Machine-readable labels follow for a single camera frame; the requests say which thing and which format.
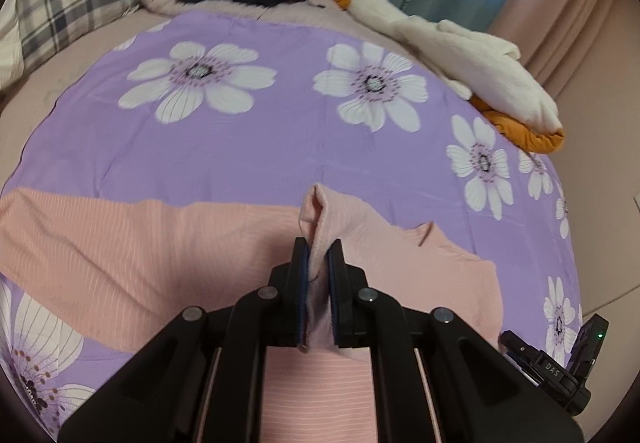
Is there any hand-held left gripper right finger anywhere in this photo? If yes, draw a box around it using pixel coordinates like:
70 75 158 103
327 238 586 443

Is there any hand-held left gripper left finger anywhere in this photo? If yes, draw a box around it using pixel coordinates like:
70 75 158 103
57 237 313 443

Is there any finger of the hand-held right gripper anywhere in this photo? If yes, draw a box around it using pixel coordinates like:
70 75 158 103
500 330 540 367

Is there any pink ribbed sweater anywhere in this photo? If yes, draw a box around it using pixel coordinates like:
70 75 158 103
0 183 503 443

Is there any purple floral bedsheet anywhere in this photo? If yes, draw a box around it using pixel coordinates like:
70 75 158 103
0 10 583 424

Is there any white goose plush toy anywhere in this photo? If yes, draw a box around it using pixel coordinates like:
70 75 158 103
332 0 566 154

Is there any white striped pillow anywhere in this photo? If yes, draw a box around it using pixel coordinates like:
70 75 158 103
0 0 26 94

